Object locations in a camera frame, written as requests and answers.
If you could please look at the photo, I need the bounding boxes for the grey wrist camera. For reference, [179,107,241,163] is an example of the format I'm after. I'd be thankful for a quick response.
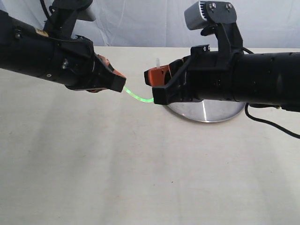
[77,0,96,22]
[184,0,237,30]

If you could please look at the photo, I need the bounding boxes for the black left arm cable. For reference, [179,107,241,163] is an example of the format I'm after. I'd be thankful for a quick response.
[39,0,53,24]

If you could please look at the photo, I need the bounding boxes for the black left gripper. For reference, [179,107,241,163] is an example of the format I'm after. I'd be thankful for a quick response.
[52,36,126,93]

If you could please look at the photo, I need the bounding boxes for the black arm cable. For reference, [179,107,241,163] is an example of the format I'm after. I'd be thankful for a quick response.
[241,46,300,138]
[39,0,53,24]

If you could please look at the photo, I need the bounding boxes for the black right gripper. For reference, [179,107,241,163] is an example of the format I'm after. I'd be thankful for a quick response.
[144,45,237,105]

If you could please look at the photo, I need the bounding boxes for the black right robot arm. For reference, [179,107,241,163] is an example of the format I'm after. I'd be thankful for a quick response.
[144,45,300,112]

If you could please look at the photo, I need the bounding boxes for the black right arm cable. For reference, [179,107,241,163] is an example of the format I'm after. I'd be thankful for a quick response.
[241,46,300,138]

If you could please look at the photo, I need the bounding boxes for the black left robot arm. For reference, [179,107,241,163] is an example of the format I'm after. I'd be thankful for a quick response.
[0,11,126,92]

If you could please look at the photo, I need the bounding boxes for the green glow stick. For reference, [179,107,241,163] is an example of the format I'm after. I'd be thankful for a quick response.
[123,58,162,104]

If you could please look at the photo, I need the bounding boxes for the round stainless steel plate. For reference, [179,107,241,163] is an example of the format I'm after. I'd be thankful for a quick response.
[166,100,245,123]

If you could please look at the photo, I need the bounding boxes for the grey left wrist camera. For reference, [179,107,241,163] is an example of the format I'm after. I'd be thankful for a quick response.
[77,0,96,22]

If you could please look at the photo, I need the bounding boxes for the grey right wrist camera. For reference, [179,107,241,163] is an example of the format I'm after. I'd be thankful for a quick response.
[184,0,237,30]

